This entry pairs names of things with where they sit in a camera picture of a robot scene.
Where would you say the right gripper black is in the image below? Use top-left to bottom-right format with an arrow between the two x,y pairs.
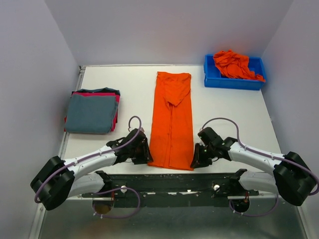
189,142 -> 215,168

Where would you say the orange t shirt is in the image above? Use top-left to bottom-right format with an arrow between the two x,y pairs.
148,72 -> 194,171
213,49 -> 266,82

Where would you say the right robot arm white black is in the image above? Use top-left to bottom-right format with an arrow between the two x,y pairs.
191,127 -> 317,206

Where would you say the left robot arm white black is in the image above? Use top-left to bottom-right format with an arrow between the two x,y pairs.
30,128 -> 153,211

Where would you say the folded dark teal t shirt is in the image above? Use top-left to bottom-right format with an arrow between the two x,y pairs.
72,87 -> 121,96

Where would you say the blue plastic bin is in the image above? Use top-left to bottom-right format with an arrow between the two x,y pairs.
203,54 -> 267,91

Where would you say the crumpled orange t shirt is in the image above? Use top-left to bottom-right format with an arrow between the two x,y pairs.
213,49 -> 266,82

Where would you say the black mounting base rail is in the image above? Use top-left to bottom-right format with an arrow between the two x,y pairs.
82,169 -> 265,208

